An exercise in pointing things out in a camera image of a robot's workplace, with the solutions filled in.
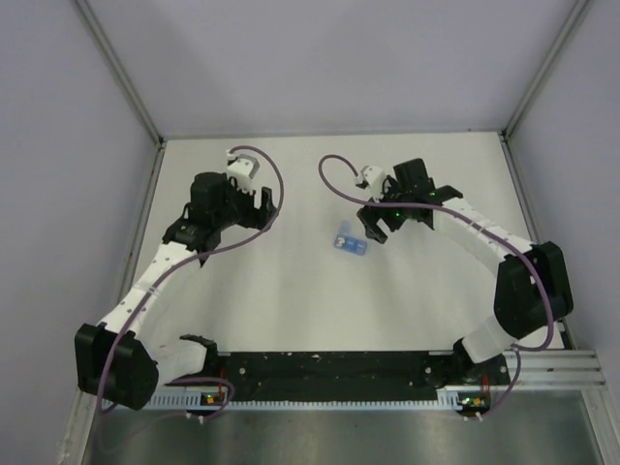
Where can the grey cable duct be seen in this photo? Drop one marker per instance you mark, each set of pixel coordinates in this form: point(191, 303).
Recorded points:
point(203, 400)

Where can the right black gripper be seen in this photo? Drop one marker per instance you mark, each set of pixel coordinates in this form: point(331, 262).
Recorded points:
point(369, 217)

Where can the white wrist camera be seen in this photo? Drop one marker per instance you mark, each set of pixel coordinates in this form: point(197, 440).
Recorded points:
point(374, 180)
point(241, 170)

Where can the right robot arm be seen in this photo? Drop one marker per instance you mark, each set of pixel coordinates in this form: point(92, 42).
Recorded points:
point(532, 284)

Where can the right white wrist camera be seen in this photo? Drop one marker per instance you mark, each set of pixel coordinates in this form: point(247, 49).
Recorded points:
point(374, 180)

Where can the blue pill organizer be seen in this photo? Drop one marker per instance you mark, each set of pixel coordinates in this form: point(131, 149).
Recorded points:
point(345, 241)

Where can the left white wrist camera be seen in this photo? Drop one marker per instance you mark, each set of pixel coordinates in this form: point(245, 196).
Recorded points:
point(241, 170)

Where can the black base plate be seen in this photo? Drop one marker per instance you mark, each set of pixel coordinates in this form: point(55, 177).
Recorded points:
point(345, 375)

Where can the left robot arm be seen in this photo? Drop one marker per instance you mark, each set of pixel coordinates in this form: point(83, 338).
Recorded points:
point(137, 347)

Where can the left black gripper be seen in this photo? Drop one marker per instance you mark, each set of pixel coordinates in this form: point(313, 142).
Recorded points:
point(257, 218)

